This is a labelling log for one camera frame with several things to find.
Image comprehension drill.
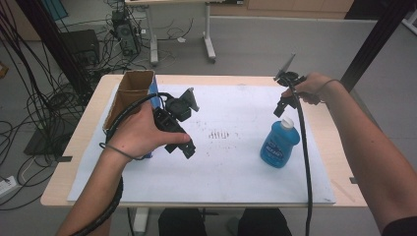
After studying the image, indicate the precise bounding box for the tangle of black floor cables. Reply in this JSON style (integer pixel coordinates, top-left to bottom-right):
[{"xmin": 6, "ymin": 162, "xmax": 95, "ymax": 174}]
[{"xmin": 0, "ymin": 0, "xmax": 155, "ymax": 211}]

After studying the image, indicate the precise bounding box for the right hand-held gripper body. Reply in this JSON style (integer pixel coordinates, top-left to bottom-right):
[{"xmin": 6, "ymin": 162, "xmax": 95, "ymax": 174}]
[{"xmin": 273, "ymin": 53, "xmax": 308, "ymax": 89}]

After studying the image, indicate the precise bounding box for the grey right wrist cord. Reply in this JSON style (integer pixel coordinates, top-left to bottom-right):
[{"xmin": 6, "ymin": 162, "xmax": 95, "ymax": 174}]
[{"xmin": 319, "ymin": 78, "xmax": 344, "ymax": 104}]

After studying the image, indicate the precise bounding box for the black computer tower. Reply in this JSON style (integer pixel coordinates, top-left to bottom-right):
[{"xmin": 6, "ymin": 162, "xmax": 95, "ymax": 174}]
[{"xmin": 110, "ymin": 9, "xmax": 142, "ymax": 57}]

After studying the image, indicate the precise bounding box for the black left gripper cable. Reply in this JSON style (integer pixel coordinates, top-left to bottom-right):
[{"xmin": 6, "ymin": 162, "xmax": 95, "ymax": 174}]
[{"xmin": 70, "ymin": 91, "xmax": 175, "ymax": 236}]

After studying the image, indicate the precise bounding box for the wooden cabinet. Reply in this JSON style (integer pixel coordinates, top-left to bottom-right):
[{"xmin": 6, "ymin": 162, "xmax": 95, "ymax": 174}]
[{"xmin": 209, "ymin": 0, "xmax": 356, "ymax": 20}]

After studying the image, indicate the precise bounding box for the person's right leg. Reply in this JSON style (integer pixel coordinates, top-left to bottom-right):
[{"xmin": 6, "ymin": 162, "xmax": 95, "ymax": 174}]
[{"xmin": 237, "ymin": 207, "xmax": 293, "ymax": 236}]

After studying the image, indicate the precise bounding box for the person's black sleeve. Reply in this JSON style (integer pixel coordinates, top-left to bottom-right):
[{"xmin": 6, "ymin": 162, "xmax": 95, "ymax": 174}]
[{"xmin": 381, "ymin": 215, "xmax": 417, "ymax": 236}]

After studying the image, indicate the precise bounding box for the person's left hand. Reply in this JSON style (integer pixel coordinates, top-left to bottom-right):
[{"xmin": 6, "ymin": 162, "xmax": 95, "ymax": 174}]
[{"xmin": 105, "ymin": 100, "xmax": 192, "ymax": 161}]

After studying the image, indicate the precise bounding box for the grey wrist cord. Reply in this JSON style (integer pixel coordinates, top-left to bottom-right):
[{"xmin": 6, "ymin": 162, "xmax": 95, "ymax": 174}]
[
  {"xmin": 98, "ymin": 142, "xmax": 146, "ymax": 162},
  {"xmin": 319, "ymin": 78, "xmax": 344, "ymax": 104}
]

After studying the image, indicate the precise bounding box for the white power strip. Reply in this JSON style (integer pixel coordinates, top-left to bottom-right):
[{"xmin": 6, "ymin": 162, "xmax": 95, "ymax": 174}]
[{"xmin": 0, "ymin": 175, "xmax": 18, "ymax": 199}]

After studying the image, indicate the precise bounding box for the person's right hand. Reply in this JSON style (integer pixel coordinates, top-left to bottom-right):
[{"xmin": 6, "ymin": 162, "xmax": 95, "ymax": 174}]
[{"xmin": 281, "ymin": 72, "xmax": 338, "ymax": 106}]

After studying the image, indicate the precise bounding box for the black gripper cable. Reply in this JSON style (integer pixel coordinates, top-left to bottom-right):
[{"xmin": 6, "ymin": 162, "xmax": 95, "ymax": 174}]
[
  {"xmin": 284, "ymin": 77, "xmax": 314, "ymax": 236},
  {"xmin": 70, "ymin": 91, "xmax": 175, "ymax": 236}
]

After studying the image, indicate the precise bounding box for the person's leg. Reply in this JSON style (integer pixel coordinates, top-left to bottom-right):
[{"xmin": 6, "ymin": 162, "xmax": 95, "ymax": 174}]
[
  {"xmin": 157, "ymin": 207, "xmax": 209, "ymax": 236},
  {"xmin": 237, "ymin": 207, "xmax": 293, "ymax": 236}
]

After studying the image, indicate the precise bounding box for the black floor base plate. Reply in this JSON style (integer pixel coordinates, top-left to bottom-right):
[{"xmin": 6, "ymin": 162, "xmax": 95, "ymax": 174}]
[{"xmin": 23, "ymin": 127, "xmax": 68, "ymax": 157}]

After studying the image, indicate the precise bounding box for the black metal stand post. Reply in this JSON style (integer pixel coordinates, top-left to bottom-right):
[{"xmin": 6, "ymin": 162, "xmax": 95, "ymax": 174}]
[
  {"xmin": 15, "ymin": 0, "xmax": 93, "ymax": 96},
  {"xmin": 339, "ymin": 0, "xmax": 417, "ymax": 93}
]

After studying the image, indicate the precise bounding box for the black box on floor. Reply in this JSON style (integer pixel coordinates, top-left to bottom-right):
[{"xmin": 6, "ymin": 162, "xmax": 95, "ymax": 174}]
[{"xmin": 61, "ymin": 29, "xmax": 101, "ymax": 67}]

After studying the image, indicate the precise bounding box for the white table leg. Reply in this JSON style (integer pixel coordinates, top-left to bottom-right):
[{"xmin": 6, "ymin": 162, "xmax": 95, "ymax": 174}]
[{"xmin": 133, "ymin": 206, "xmax": 150, "ymax": 235}]

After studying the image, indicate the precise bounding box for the person's left leg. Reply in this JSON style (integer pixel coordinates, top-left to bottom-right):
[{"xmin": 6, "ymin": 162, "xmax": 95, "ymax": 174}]
[{"xmin": 157, "ymin": 207, "xmax": 209, "ymax": 236}]

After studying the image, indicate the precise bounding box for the blue bottle with white cap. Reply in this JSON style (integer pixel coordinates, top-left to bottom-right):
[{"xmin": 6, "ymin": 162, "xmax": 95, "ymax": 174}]
[{"xmin": 260, "ymin": 116, "xmax": 301, "ymax": 169}]

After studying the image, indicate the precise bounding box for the white desk frame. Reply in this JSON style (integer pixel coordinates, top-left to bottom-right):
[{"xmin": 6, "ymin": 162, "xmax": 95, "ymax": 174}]
[{"xmin": 125, "ymin": 0, "xmax": 218, "ymax": 66}]

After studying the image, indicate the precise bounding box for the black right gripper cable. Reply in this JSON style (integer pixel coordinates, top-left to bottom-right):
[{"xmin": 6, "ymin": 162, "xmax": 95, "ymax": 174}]
[{"xmin": 284, "ymin": 77, "xmax": 314, "ymax": 236}]

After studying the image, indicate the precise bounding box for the open cardboard box blue outside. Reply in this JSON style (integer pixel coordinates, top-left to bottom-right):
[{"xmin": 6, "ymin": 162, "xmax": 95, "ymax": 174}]
[{"xmin": 102, "ymin": 69, "xmax": 160, "ymax": 159}]

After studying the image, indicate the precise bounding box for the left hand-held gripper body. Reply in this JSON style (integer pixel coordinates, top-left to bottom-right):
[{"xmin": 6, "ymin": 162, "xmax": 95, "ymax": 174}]
[{"xmin": 152, "ymin": 87, "xmax": 201, "ymax": 136}]

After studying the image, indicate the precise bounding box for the grey left wrist cord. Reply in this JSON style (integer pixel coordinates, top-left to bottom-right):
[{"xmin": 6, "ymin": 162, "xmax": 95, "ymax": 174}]
[{"xmin": 98, "ymin": 142, "xmax": 146, "ymax": 162}]

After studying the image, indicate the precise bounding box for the white paper sheet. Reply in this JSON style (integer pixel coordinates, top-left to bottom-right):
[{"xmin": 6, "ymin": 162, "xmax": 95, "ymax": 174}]
[{"xmin": 66, "ymin": 84, "xmax": 336, "ymax": 205}]

